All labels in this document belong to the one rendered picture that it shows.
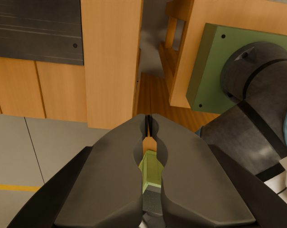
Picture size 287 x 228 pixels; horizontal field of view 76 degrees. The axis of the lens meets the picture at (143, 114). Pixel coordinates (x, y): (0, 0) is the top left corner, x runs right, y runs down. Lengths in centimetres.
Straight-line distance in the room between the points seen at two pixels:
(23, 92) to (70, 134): 124
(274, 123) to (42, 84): 56
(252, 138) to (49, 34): 49
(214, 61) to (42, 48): 43
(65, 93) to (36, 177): 192
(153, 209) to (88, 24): 72
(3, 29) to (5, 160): 196
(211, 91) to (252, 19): 21
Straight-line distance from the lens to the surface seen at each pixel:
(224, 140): 33
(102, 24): 49
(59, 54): 54
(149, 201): 87
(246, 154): 33
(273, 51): 46
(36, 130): 198
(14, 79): 66
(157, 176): 70
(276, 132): 33
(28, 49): 58
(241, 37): 49
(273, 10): 62
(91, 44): 51
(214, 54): 47
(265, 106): 34
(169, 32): 116
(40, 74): 61
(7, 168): 251
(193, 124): 95
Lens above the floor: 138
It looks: 60 degrees down
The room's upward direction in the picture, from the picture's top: 178 degrees counter-clockwise
